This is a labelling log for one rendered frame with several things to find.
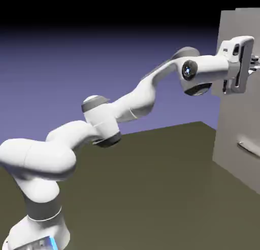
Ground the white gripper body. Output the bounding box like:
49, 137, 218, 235
224, 35, 255, 95

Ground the silver curved drawer handle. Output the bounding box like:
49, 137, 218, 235
236, 135, 260, 159

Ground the grey cabinet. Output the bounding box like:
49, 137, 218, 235
211, 8, 260, 192

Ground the grey drawer front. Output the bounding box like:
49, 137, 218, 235
211, 10, 260, 104
212, 95, 260, 192

